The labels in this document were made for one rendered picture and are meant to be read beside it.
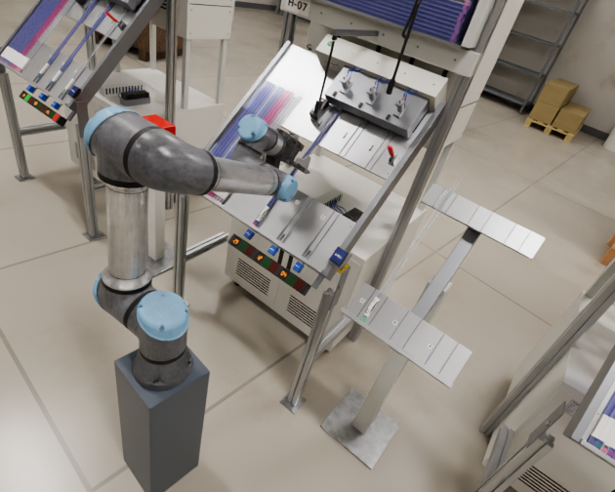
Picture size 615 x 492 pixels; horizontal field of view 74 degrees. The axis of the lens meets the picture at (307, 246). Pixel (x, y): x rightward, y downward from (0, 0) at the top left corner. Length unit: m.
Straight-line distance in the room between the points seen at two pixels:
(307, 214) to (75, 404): 1.12
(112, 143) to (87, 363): 1.24
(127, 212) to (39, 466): 1.04
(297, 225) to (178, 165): 0.66
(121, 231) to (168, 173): 0.23
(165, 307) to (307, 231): 0.55
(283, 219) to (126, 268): 0.58
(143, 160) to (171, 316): 0.39
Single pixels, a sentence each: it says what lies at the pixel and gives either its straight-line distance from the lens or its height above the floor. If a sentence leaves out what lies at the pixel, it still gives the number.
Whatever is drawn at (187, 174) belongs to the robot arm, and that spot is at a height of 1.14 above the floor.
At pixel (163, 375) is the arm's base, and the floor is 0.60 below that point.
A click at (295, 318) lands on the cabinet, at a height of 0.11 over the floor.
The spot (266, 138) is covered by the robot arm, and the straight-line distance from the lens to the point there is 1.19.
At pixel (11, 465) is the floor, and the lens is 1.77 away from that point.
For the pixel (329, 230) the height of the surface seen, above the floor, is 0.80.
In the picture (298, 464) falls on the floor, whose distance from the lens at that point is 1.72.
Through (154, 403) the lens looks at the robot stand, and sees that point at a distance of 1.15.
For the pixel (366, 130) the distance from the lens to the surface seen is 1.49.
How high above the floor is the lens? 1.53
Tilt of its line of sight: 36 degrees down
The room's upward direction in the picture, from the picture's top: 15 degrees clockwise
